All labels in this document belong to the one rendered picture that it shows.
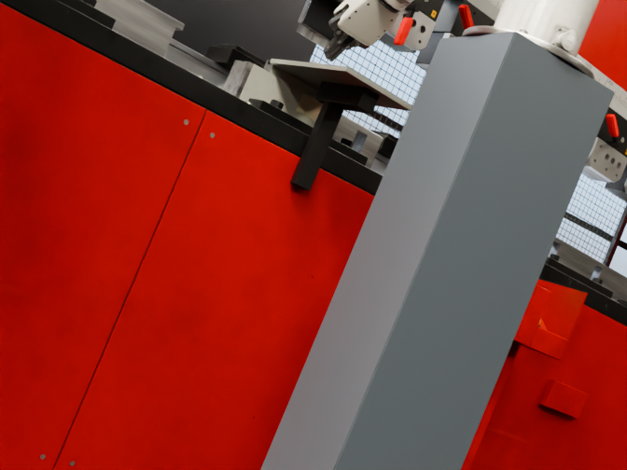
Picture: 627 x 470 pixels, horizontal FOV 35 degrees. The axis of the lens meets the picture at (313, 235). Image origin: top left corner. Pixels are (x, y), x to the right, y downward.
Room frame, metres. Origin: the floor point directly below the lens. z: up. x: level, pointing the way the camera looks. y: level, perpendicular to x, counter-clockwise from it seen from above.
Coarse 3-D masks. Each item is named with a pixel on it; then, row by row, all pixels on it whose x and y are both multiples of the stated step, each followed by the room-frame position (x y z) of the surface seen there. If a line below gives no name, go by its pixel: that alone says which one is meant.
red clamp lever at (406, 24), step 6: (408, 6) 2.11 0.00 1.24; (414, 6) 2.09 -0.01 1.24; (420, 6) 2.10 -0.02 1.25; (408, 12) 2.11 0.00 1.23; (414, 12) 2.10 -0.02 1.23; (408, 18) 2.10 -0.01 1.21; (402, 24) 2.10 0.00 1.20; (408, 24) 2.10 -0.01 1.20; (402, 30) 2.10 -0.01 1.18; (408, 30) 2.10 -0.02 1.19; (396, 36) 2.11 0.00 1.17; (402, 36) 2.09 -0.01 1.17; (396, 42) 2.10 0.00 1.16; (402, 42) 2.10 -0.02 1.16
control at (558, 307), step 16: (544, 288) 1.98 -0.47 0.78; (560, 288) 2.10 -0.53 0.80; (528, 304) 1.97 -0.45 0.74; (544, 304) 1.99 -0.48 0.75; (560, 304) 2.08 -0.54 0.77; (576, 304) 2.05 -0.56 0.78; (528, 320) 1.97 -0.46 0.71; (544, 320) 2.11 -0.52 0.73; (560, 320) 2.07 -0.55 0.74; (576, 320) 2.03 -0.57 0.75; (528, 336) 1.98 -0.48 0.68; (544, 336) 2.00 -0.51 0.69; (560, 336) 2.05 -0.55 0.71; (544, 352) 2.01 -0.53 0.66; (560, 352) 2.03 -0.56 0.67
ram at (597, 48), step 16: (480, 0) 2.25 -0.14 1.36; (608, 0) 2.48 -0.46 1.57; (624, 0) 2.52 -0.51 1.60; (496, 16) 2.28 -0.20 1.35; (608, 16) 2.50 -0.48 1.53; (624, 16) 2.53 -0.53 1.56; (592, 32) 2.48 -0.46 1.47; (608, 32) 2.51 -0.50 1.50; (624, 32) 2.54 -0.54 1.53; (592, 48) 2.49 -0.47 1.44; (608, 48) 2.52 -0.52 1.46; (624, 48) 2.56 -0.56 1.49; (592, 64) 2.51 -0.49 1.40; (608, 64) 2.54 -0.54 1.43; (624, 64) 2.57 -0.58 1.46; (624, 80) 2.59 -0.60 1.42; (624, 112) 2.62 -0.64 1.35
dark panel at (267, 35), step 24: (144, 0) 2.37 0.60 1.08; (168, 0) 2.40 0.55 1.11; (192, 0) 2.44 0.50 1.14; (216, 0) 2.47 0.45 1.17; (240, 0) 2.51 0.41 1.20; (264, 0) 2.55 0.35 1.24; (288, 0) 2.59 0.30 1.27; (192, 24) 2.45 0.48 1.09; (216, 24) 2.49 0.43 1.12; (240, 24) 2.52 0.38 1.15; (264, 24) 2.56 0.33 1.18; (288, 24) 2.60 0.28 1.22; (192, 48) 2.47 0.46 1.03; (264, 48) 2.58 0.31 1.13; (288, 48) 2.62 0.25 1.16; (312, 48) 2.66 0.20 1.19
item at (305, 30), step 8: (312, 0) 2.03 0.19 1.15; (320, 0) 2.04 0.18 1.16; (328, 0) 2.05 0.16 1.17; (304, 8) 2.04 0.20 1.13; (312, 8) 2.04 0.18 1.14; (320, 8) 2.05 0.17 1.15; (328, 8) 2.06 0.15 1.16; (304, 16) 2.03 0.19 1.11; (312, 16) 2.04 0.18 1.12; (320, 16) 2.05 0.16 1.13; (328, 16) 2.06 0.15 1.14; (304, 24) 2.04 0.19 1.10; (312, 24) 2.05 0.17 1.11; (320, 24) 2.06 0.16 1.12; (328, 24) 2.07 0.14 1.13; (304, 32) 2.05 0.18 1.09; (312, 32) 2.06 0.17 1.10; (320, 32) 2.06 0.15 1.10; (328, 32) 2.07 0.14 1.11; (312, 40) 2.07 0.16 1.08; (320, 40) 2.08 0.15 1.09; (328, 40) 2.09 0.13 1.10
